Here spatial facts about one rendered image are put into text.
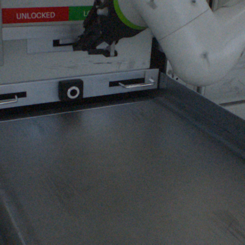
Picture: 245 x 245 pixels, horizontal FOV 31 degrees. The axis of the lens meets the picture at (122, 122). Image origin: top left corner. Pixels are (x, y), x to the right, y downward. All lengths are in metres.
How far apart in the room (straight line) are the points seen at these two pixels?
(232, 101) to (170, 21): 0.75
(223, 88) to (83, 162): 0.60
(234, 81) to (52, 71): 0.56
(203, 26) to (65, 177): 0.38
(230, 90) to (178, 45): 0.68
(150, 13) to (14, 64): 0.46
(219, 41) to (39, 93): 0.54
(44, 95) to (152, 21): 0.48
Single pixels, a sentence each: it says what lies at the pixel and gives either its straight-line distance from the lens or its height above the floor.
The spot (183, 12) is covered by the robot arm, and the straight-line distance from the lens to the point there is 0.70.
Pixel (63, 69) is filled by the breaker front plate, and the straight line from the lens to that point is 1.12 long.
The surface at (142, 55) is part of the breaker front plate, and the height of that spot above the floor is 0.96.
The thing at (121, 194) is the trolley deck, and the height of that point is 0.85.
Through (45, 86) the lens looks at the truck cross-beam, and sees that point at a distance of 1.11.
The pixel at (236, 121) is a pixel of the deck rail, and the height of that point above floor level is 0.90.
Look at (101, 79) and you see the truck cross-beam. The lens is 1.16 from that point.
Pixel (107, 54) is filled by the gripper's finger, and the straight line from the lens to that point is 0.91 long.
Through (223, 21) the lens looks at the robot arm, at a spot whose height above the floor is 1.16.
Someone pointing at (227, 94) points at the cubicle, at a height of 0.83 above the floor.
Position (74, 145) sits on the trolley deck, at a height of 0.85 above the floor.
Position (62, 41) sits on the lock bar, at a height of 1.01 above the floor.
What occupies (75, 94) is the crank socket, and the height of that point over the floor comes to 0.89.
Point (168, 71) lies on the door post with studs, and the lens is 1.23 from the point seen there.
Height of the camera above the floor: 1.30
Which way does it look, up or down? 25 degrees down
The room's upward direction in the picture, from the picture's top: 4 degrees clockwise
